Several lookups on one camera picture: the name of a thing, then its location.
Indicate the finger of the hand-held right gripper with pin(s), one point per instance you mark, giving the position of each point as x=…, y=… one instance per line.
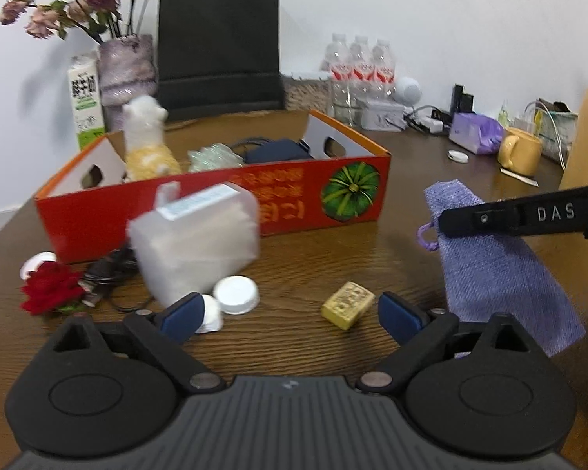
x=509, y=218

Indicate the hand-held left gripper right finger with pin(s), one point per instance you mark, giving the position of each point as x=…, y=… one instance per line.
x=399, y=314

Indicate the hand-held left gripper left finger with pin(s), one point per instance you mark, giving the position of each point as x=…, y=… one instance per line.
x=181, y=312

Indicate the gold rectangular block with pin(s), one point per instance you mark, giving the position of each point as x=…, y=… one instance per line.
x=348, y=303

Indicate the purple knitted pouch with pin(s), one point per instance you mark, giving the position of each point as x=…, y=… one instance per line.
x=495, y=274

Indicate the translucent plastic container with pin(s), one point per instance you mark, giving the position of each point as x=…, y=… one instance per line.
x=196, y=245

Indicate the red artificial rose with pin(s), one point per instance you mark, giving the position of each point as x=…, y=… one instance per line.
x=49, y=289

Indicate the red cardboard box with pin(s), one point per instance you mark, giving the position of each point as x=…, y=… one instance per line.
x=294, y=200

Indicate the white and yellow alpaca plush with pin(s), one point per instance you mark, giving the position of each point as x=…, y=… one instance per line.
x=147, y=156

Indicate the iridescent plastic bag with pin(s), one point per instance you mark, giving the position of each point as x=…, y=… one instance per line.
x=215, y=156

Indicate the yellow ceramic mug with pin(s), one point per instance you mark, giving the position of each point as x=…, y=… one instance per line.
x=522, y=152

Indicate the purple tissue pack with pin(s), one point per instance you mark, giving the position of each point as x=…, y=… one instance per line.
x=475, y=129

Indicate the beige printed bag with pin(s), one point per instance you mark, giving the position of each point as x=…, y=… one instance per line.
x=558, y=129

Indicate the wooden desk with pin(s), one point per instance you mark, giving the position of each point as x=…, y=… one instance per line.
x=299, y=264

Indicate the white charger plug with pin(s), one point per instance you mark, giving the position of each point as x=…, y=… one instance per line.
x=433, y=126

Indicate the black upright device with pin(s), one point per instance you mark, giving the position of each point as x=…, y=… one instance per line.
x=467, y=103
x=457, y=98

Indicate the white round speaker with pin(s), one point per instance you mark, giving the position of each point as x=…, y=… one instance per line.
x=407, y=90

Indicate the water bottle with red label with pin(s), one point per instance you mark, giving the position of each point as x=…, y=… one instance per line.
x=338, y=66
x=383, y=68
x=361, y=66

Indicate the green and white milk carton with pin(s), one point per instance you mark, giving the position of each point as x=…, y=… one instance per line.
x=86, y=103

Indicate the clear container of seeds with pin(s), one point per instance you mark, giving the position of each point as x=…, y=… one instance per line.
x=306, y=92

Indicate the purple mottled vase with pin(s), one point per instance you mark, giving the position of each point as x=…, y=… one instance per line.
x=127, y=78

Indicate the black paper bag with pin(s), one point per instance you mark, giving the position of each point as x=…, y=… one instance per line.
x=220, y=49

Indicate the dried pink roses bouquet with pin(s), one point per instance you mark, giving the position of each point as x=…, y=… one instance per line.
x=98, y=2

